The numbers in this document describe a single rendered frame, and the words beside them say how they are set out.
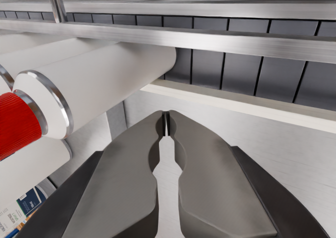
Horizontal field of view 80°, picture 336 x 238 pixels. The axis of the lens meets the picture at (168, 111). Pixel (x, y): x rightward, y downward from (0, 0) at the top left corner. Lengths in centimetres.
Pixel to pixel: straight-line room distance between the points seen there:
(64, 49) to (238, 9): 17
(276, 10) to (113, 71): 16
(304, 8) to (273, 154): 20
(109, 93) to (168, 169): 32
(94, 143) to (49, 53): 30
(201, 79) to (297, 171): 20
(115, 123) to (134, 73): 24
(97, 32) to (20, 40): 13
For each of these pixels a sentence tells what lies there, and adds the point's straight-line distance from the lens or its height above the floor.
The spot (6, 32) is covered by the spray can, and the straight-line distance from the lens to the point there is 38.
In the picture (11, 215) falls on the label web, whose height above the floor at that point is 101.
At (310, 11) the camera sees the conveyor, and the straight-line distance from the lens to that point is 23.
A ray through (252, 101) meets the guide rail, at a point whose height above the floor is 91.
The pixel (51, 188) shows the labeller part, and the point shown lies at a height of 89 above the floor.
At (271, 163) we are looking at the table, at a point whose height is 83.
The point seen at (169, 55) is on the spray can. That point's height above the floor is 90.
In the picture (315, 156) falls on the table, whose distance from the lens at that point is 34.
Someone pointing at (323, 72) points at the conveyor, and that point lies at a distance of 24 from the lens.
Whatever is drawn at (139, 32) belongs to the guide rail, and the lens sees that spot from 18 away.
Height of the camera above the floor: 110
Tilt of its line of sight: 48 degrees down
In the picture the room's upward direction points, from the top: 134 degrees counter-clockwise
